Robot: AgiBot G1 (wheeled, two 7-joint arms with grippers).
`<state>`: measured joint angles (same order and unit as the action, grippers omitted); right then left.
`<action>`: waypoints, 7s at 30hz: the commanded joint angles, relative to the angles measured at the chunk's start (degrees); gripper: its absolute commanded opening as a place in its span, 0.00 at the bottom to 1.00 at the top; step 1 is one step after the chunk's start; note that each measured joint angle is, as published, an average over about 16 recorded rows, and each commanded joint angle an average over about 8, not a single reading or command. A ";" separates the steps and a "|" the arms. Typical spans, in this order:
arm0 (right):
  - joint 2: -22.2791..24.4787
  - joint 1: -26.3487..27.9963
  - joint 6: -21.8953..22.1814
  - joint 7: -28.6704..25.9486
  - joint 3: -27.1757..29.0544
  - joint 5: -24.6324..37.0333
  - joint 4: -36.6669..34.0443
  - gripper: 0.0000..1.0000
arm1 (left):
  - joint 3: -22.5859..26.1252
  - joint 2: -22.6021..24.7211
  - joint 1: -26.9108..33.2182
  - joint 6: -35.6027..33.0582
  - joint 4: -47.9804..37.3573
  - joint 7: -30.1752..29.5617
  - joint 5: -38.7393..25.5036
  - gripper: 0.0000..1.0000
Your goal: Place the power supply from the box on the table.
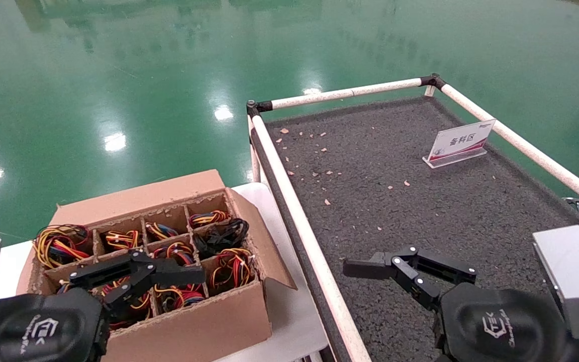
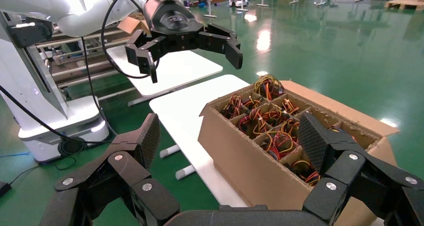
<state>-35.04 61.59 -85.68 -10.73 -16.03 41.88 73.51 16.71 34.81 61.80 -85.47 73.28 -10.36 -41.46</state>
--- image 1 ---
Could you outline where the acrylic sign with red stripe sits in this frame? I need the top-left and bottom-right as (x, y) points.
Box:
(422, 119), (497, 169)

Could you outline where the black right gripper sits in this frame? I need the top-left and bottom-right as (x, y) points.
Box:
(434, 284), (577, 362)

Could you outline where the brown cardboard divider box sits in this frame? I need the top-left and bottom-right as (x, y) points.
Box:
(17, 169), (298, 362)

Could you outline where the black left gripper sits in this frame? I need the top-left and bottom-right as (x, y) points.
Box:
(0, 289), (111, 362)

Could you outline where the power supply with black wires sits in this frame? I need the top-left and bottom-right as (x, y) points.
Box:
(193, 218), (250, 259)

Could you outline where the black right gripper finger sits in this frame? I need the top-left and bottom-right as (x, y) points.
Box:
(342, 245), (477, 311)

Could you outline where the white cart rail pipe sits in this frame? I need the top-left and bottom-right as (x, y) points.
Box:
(249, 113), (372, 362)
(440, 83), (579, 218)
(269, 77), (423, 111)

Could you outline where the black foam cart mat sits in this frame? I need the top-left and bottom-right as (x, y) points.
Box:
(253, 96), (579, 362)

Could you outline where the black pipe corner connector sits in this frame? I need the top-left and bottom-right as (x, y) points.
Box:
(419, 73), (447, 91)
(246, 100), (273, 119)

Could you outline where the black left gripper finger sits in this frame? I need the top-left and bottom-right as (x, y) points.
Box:
(68, 248), (206, 322)

